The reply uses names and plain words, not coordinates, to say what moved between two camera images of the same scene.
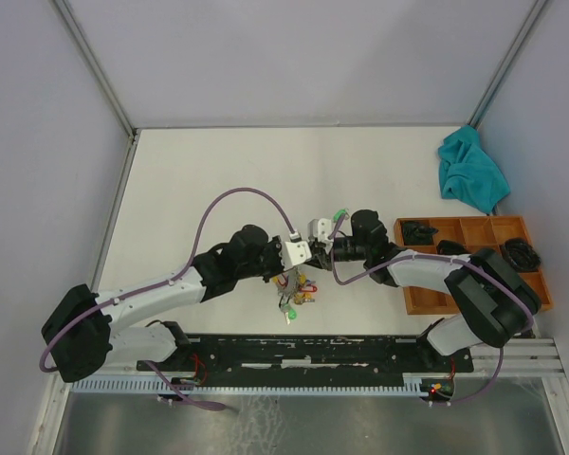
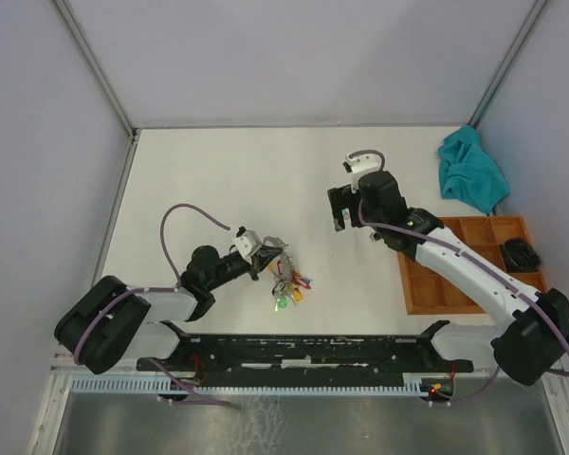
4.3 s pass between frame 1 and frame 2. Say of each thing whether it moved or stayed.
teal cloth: stayed
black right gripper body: moved
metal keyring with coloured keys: moved
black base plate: stayed
